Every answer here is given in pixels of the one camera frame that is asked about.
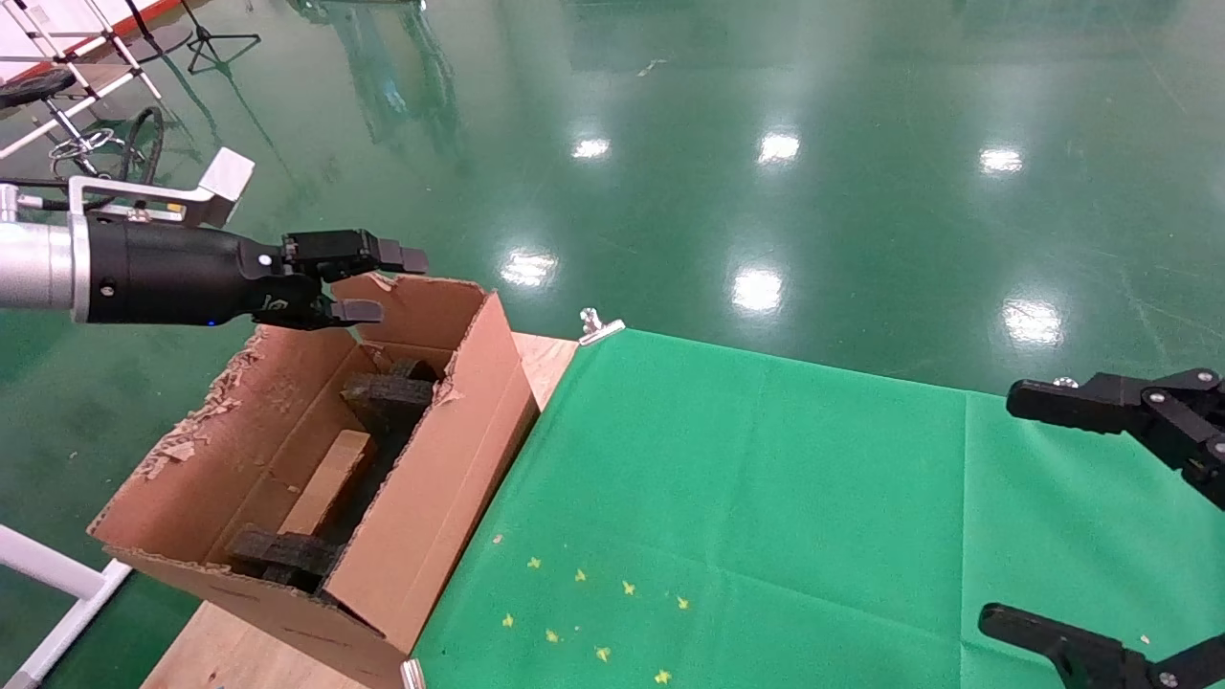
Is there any black round-base stand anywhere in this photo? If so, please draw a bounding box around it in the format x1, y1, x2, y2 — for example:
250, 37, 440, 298
122, 0, 192, 63

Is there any large open cardboard carton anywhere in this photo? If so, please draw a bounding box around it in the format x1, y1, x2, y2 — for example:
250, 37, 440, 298
86, 271, 539, 689

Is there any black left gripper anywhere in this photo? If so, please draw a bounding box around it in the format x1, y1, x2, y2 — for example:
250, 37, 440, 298
72, 215, 429, 331

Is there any black foam block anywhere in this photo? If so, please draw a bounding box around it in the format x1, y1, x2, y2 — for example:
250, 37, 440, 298
340, 356, 443, 432
228, 524, 344, 589

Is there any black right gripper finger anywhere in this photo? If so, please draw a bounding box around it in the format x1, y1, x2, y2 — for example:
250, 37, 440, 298
977, 605, 1225, 689
1005, 368, 1225, 513

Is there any white pipe rack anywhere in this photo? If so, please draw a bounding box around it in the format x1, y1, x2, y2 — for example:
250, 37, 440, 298
0, 0, 164, 159

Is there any small brown cardboard box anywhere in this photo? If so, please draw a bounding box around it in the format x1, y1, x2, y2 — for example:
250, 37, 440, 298
278, 429, 374, 537

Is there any black tripod stand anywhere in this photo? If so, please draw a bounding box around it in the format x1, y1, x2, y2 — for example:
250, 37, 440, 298
180, 0, 261, 76

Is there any black seat chrome stool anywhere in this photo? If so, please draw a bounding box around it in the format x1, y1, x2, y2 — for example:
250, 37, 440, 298
0, 69, 146, 192

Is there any white pipe frame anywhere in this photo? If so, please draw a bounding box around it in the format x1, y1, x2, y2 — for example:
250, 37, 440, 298
0, 524, 133, 689

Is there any green table cloth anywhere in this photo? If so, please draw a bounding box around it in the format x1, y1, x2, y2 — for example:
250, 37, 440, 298
412, 327, 1225, 689

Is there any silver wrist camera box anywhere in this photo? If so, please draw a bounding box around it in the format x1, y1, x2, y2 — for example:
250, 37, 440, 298
67, 146, 256, 231

